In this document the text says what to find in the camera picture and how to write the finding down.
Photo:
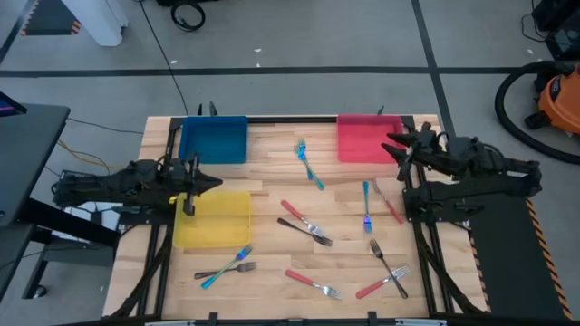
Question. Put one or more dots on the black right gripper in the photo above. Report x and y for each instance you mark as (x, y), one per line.
(435, 158)

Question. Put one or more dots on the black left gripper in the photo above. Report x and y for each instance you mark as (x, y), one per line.
(191, 190)

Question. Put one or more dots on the black metal fork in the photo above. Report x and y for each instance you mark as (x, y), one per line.
(385, 265)
(294, 226)
(249, 266)

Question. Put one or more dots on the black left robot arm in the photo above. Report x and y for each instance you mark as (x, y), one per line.
(113, 183)

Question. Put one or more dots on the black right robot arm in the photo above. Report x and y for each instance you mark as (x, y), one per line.
(489, 179)

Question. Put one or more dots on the pink plastic bin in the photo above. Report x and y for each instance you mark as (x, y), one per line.
(362, 138)

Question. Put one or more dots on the yellow plastic bin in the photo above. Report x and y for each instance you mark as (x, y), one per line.
(217, 222)

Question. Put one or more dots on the blue plastic bin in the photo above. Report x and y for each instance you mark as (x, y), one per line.
(213, 140)

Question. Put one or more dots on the orange vacuum cleaner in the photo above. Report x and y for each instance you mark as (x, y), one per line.
(498, 106)

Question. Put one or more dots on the black hazard-striped floor mat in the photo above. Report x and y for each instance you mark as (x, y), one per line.
(512, 262)

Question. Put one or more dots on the orange shop vacuum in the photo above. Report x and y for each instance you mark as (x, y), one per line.
(562, 102)

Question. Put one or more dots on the black desk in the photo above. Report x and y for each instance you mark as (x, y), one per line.
(27, 149)

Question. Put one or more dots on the black equipment case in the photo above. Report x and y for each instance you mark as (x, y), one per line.
(564, 41)

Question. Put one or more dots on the white floor-standing object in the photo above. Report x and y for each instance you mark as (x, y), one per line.
(97, 20)

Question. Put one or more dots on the computer monitor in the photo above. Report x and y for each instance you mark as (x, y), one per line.
(9, 106)

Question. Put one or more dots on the small black hazard-striped mat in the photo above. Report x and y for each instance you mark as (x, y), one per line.
(50, 18)

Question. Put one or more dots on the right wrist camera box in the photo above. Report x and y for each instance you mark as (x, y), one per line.
(432, 138)

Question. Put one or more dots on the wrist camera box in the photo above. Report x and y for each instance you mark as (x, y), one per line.
(176, 169)
(432, 138)

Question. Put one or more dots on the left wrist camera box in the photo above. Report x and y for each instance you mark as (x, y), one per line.
(176, 169)

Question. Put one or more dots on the black aluminium table frame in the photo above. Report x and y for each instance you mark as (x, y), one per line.
(290, 119)

